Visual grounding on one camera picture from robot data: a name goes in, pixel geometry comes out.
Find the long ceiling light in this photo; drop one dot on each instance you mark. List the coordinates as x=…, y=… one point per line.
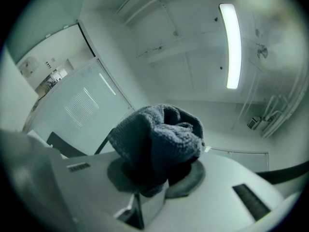
x=233, y=45

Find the blue knitted cloth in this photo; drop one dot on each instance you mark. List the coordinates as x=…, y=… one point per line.
x=154, y=144

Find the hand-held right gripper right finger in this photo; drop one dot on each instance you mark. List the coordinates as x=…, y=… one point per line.
x=212, y=207

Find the white ceiling pipes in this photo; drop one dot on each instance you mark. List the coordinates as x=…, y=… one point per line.
x=289, y=110

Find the wall poster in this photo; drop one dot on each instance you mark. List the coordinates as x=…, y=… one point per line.
x=28, y=66

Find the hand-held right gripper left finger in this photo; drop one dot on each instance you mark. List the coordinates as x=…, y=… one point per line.
x=87, y=192

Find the wall switch panel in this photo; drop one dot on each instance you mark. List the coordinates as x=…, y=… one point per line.
x=47, y=64

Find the small black desk divider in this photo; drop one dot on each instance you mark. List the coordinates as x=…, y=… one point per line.
x=65, y=145

